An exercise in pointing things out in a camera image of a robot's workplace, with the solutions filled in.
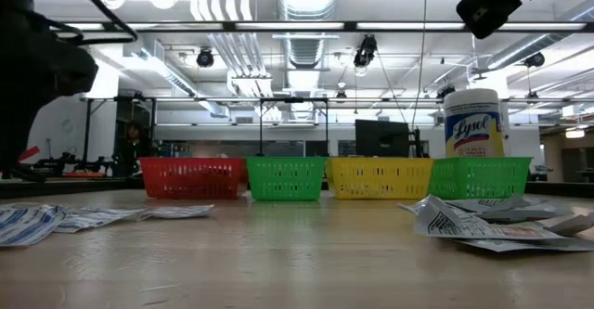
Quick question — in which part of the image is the black monitor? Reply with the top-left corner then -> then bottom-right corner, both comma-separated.
355,119 -> 411,158

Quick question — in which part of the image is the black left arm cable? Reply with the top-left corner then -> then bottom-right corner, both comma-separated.
27,0 -> 139,47

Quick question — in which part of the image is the black aluminium table frame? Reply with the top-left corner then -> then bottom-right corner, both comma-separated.
0,177 -> 594,199

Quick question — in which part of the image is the yellow Lysol wipes canister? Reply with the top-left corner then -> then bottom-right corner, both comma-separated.
443,87 -> 505,159

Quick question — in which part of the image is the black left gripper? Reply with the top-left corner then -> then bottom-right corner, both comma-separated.
0,14 -> 100,164

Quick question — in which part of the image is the red plastic basket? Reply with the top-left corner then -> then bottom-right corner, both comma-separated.
138,156 -> 247,201

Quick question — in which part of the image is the black overhead camera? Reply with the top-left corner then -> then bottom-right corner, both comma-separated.
352,33 -> 379,69

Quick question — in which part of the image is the black mounted camera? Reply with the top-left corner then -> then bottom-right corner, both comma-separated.
195,48 -> 215,69
523,51 -> 547,69

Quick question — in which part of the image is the green plastic basket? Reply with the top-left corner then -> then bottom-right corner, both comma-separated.
427,156 -> 534,201
244,156 -> 328,202

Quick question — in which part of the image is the black distant workstation frame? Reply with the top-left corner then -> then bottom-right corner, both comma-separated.
78,95 -> 331,158

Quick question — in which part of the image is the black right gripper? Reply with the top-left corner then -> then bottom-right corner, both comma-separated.
456,0 -> 573,41

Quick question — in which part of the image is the yellow plastic basket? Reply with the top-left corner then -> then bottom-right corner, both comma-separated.
326,156 -> 435,200

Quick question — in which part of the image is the silver ceiling air duct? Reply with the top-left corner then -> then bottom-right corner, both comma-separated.
274,0 -> 341,71

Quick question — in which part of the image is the person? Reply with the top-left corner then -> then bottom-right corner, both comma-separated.
113,121 -> 155,178

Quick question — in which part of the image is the black overhead beam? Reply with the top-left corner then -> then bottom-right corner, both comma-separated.
64,19 -> 594,33

